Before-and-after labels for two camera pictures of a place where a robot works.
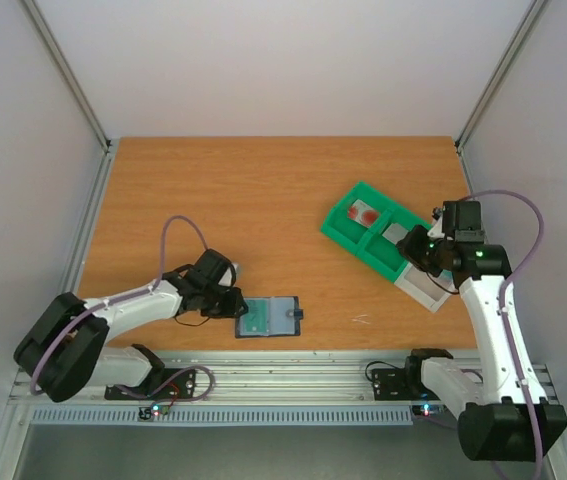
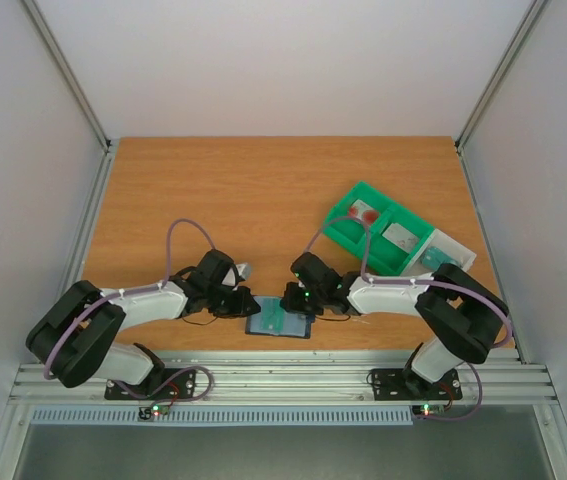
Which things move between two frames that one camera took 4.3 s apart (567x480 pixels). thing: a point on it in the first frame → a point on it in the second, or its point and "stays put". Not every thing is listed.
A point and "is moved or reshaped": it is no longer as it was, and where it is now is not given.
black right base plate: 400,384 stays put
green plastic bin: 368,242 stays put
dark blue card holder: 270,316 is moved or reshaped
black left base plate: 183,387 stays put
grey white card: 395,232 stays put
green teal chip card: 257,319 is moved or reshaped
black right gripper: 417,245 → 298,300
